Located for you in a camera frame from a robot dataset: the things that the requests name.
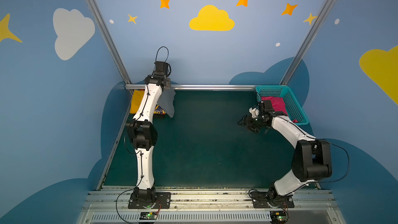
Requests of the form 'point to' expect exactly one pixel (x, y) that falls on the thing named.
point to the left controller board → (148, 215)
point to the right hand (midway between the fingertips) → (243, 123)
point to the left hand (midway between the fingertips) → (161, 82)
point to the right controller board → (279, 217)
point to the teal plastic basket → (296, 112)
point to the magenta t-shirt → (278, 104)
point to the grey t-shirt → (166, 101)
